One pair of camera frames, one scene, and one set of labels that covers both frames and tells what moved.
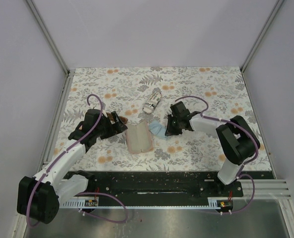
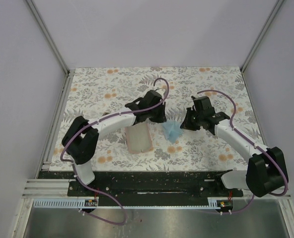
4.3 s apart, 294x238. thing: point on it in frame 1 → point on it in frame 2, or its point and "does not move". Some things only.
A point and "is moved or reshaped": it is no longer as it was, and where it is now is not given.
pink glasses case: x=139 y=138 does not move
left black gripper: x=117 y=127 → x=162 y=118
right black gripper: x=170 y=131 → x=186 y=124
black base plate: x=162 y=185 does not move
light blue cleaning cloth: x=158 y=130 is moved or reshaped
